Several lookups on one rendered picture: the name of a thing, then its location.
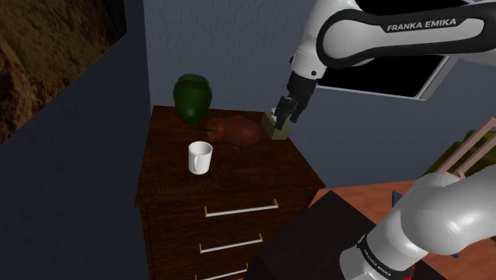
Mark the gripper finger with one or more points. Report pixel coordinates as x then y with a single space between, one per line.
280 112
298 111

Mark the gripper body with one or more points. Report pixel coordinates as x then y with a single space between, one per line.
300 87

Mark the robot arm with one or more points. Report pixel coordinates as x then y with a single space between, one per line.
434 221

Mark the olive green box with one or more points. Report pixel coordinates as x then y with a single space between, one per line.
270 123

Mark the brown clay vase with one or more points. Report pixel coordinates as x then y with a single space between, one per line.
240 132

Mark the dark wooden chest of drawers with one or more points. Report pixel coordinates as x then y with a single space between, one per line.
232 174

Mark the dark green vase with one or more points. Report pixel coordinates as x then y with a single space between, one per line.
192 99

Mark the white mug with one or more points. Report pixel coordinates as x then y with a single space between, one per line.
199 159

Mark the pink wooden frame chair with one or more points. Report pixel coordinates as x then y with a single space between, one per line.
471 145

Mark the brown wall picture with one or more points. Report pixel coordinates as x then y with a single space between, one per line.
42 50

